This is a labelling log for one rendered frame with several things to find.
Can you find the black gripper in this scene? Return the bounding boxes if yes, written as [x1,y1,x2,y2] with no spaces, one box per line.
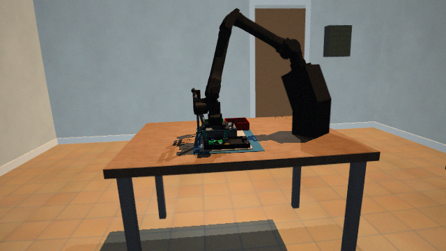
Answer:
[201,121,229,142]

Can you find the green circuit board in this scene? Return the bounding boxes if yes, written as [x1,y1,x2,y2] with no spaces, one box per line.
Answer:
[208,138,223,144]

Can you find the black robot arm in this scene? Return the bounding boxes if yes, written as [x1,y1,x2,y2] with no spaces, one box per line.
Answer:
[193,8,311,130]

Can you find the red open box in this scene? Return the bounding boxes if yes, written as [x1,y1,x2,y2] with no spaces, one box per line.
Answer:
[224,118,249,130]

